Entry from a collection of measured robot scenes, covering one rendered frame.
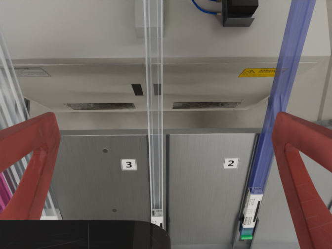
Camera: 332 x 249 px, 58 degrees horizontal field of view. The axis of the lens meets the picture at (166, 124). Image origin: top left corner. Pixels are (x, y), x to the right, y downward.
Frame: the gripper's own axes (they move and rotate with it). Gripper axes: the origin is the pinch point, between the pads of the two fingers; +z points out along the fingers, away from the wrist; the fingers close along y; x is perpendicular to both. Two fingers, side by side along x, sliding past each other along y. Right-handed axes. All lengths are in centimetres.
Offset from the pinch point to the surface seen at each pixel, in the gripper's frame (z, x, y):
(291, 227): 14.2, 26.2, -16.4
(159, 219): 12.4, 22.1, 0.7
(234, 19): 43.6, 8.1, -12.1
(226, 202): 14.0, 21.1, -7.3
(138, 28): 41.4, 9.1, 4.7
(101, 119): 85, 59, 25
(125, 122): 85, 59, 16
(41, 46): 43, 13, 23
